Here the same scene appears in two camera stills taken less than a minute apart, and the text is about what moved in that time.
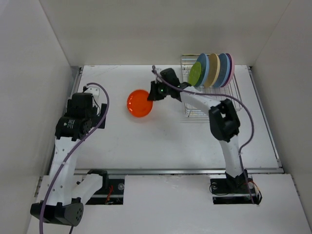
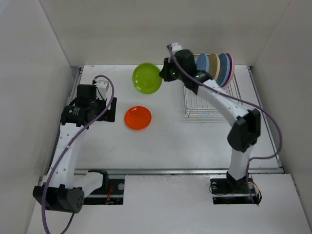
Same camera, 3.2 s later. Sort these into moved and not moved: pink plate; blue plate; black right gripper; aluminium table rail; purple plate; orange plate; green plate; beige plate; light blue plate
Moved: orange plate; black right gripper; green plate
Not moved: beige plate; aluminium table rail; blue plate; pink plate; purple plate; light blue plate
